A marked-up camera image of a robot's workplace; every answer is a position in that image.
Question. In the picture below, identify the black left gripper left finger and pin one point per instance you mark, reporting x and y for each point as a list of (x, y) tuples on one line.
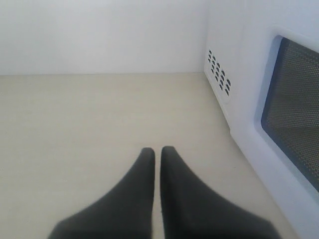
[(125, 212)]

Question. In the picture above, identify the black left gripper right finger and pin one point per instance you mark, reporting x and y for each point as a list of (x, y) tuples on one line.
[(191, 210)]

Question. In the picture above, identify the white microwave door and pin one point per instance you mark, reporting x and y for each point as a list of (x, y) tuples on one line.
[(277, 120)]

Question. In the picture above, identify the white Midea microwave oven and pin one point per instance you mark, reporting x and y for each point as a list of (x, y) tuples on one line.
[(228, 24)]

